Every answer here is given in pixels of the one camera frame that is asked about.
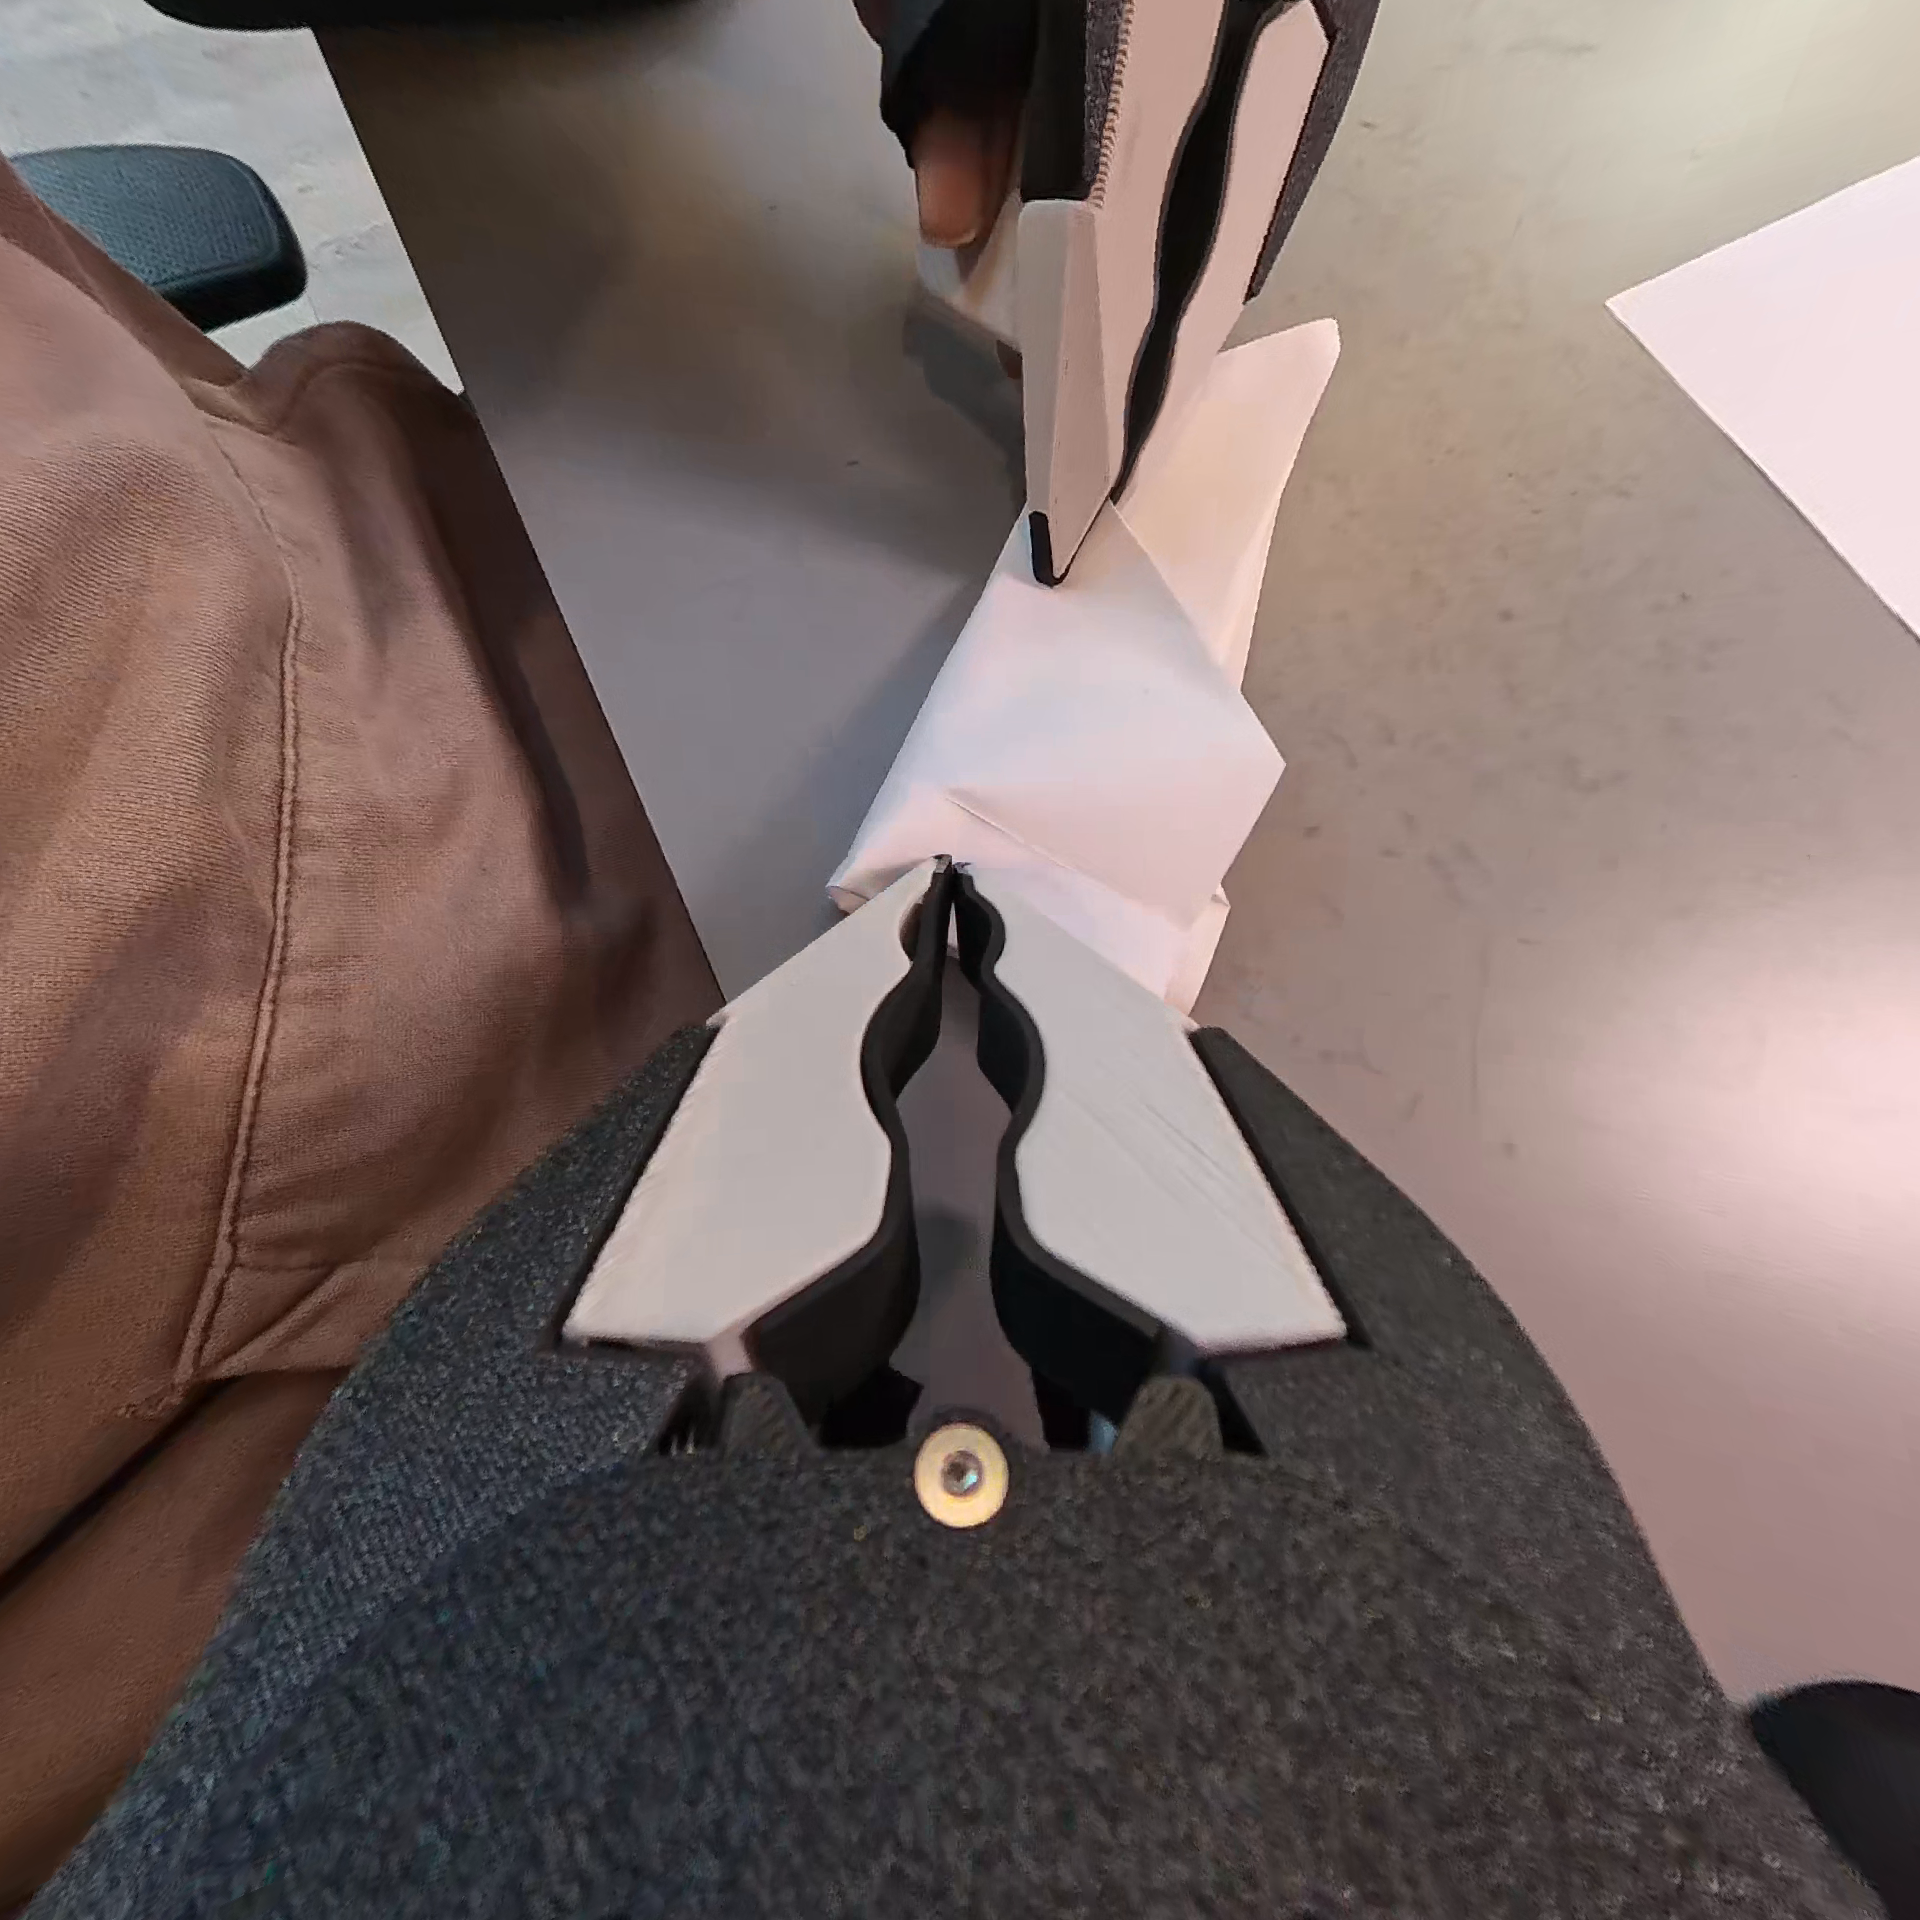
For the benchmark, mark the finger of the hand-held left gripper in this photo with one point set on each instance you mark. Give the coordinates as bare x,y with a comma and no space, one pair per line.
1245,165
1081,330

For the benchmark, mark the person's left hand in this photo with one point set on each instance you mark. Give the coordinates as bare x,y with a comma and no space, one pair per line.
962,165

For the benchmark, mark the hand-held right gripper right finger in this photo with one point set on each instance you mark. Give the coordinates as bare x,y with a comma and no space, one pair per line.
1170,1183

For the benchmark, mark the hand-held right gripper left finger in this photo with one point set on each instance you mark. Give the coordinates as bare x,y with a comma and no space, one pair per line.
751,1171

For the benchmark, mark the person's beige sweatshirt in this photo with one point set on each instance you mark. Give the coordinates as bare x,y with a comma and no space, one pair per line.
224,826

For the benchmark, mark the white paper sheet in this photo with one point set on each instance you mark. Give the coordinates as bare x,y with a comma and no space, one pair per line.
1801,330
1096,722

